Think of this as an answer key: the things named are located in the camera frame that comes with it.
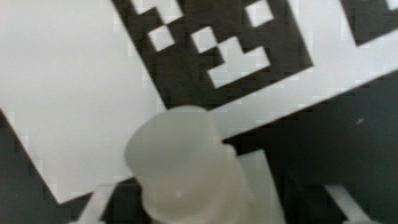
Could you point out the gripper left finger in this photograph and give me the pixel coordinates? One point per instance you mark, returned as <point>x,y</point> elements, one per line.
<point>113,206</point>

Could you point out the white marker sheet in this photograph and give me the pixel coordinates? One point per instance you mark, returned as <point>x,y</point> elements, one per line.
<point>79,97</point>

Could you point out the white stool leg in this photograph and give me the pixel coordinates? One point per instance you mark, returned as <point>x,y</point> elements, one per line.
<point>207,186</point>

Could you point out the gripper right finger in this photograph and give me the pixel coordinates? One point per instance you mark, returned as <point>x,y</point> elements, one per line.
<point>356,216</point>

